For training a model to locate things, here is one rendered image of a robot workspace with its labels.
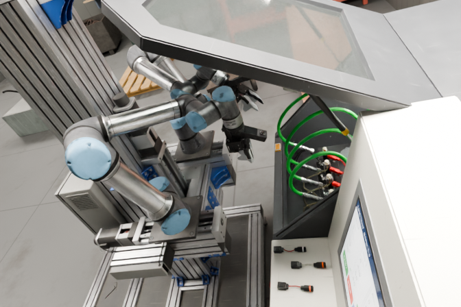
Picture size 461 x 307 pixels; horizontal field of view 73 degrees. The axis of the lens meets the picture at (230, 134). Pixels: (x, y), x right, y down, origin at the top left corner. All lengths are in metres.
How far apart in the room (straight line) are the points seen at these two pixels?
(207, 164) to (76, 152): 0.96
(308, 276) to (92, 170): 0.80
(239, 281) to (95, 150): 1.46
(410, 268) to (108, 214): 1.42
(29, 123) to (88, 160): 5.10
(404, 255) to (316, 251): 0.68
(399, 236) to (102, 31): 7.62
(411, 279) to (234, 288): 1.65
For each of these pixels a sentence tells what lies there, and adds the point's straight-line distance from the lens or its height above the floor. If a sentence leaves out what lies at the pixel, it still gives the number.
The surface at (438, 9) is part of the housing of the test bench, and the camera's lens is 1.50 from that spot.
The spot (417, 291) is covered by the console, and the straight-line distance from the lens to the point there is 0.59.
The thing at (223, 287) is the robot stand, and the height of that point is 0.21.
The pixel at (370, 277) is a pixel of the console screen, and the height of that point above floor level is 1.37.
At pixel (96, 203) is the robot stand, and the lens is 1.68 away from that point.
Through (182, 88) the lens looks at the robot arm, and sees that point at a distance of 1.45.
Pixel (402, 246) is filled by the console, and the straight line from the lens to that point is 0.62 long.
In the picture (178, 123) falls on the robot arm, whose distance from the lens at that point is 1.65.
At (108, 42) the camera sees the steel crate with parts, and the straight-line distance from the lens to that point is 7.96.
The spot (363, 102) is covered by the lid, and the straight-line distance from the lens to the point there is 0.84.
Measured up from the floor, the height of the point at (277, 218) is 0.95.
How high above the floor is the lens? 2.08
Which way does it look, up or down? 36 degrees down
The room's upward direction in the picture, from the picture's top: 22 degrees counter-clockwise
